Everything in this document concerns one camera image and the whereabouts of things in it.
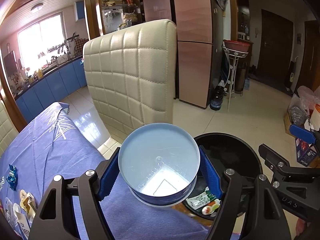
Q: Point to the grey plastic bag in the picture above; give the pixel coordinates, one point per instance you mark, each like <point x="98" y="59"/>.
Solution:
<point x="297" y="113"/>

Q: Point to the person's hand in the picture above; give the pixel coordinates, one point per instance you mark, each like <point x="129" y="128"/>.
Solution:
<point x="301" y="226"/>

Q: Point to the blue kitchen cabinets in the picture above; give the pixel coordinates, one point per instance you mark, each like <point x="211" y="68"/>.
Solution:
<point x="55" y="85"/>

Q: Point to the dark wooden door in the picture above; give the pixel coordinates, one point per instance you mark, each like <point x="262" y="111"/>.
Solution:
<point x="275" y="47"/>

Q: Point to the blue foil candy wrapper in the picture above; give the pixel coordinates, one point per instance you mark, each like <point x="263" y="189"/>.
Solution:
<point x="12" y="177"/>

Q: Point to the purple cardboard box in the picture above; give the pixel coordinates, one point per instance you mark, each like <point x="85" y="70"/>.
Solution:
<point x="306" y="154"/>

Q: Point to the black round trash bin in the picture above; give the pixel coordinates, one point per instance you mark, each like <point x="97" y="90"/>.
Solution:
<point x="226" y="151"/>

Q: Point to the pink copper refrigerator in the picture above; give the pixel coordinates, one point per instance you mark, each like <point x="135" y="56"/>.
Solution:
<point x="199" y="27"/>

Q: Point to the light blue round tin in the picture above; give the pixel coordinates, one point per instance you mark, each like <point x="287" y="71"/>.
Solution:
<point x="159" y="162"/>

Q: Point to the red basin on stand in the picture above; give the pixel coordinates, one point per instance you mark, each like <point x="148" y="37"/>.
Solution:
<point x="236" y="46"/>

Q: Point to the crumpled beige wrapper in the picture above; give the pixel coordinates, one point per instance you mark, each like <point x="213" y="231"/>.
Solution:
<point x="28" y="204"/>

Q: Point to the blue patterned tablecloth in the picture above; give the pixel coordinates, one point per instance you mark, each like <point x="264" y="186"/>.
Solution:
<point x="52" y="145"/>

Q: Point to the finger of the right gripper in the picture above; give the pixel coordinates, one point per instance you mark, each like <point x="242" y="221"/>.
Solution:
<point x="311" y="137"/>
<point x="278" y="165"/>

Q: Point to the trash pile in bin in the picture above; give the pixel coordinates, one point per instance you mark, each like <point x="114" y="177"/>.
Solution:
<point x="206" y="202"/>

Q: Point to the cream quilted leather chair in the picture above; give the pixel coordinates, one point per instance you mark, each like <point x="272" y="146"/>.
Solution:
<point x="130" y="76"/>

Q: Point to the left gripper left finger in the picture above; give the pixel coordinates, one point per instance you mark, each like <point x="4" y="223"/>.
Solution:
<point x="55" y="217"/>

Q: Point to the white metal plant stand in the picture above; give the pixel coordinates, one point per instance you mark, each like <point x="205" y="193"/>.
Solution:
<point x="232" y="56"/>

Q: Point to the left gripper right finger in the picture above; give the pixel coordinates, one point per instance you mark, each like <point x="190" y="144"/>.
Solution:
<point x="264" y="216"/>

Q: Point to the dark blue water jug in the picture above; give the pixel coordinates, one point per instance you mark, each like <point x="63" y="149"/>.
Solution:
<point x="217" y="96"/>

